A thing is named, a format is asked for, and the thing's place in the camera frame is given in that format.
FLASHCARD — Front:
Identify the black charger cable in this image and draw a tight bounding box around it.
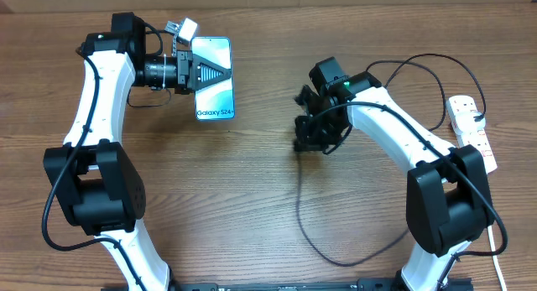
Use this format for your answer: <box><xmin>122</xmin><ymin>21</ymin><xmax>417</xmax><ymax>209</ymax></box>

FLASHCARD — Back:
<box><xmin>295</xmin><ymin>53</ymin><xmax>487</xmax><ymax>268</ymax></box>

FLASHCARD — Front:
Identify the white power strip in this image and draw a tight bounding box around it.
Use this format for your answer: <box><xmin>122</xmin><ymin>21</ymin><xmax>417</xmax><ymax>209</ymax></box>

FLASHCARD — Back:
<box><xmin>446</xmin><ymin>95</ymin><xmax>498</xmax><ymax>174</ymax></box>

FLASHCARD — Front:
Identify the Galaxy smartphone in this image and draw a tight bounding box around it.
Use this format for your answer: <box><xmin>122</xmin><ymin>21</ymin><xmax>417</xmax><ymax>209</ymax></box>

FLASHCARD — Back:
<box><xmin>191</xmin><ymin>37</ymin><xmax>235</xmax><ymax>121</ymax></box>

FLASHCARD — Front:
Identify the white power strip cord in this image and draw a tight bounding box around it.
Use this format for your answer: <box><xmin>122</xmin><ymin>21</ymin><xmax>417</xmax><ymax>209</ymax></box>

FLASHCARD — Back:
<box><xmin>486</xmin><ymin>226</ymin><xmax>508</xmax><ymax>291</ymax></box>

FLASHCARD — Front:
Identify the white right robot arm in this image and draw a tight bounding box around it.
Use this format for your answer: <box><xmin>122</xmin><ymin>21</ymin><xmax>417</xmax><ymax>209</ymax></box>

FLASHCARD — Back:
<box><xmin>294</xmin><ymin>58</ymin><xmax>508</xmax><ymax>290</ymax></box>

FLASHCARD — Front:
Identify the white charger adapter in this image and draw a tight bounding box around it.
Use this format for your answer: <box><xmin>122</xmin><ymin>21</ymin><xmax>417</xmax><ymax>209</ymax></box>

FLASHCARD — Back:
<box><xmin>451</xmin><ymin>112</ymin><xmax>486</xmax><ymax>135</ymax></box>

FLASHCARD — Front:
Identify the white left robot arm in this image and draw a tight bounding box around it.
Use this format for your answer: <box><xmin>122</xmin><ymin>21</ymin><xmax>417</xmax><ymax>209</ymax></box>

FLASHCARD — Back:
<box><xmin>43</xmin><ymin>13</ymin><xmax>236</xmax><ymax>290</ymax></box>

